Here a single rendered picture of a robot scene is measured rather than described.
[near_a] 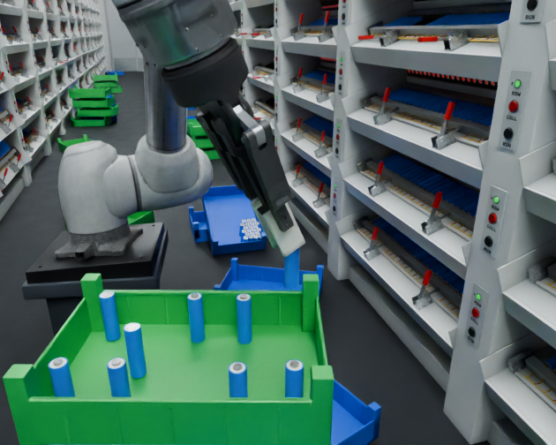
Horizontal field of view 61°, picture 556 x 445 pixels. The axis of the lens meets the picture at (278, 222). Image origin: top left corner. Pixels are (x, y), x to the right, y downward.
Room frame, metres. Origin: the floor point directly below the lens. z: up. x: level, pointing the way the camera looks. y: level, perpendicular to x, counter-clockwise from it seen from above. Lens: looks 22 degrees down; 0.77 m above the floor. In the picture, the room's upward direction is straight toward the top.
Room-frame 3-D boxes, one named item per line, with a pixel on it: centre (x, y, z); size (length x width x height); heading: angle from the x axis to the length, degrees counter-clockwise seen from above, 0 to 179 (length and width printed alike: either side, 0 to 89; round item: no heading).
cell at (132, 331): (0.44, 0.16, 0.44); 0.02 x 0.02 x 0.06
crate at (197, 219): (1.83, 0.21, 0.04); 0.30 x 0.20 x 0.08; 106
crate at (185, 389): (0.44, 0.10, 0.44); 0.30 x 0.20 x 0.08; 90
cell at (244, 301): (0.50, 0.04, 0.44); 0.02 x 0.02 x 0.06
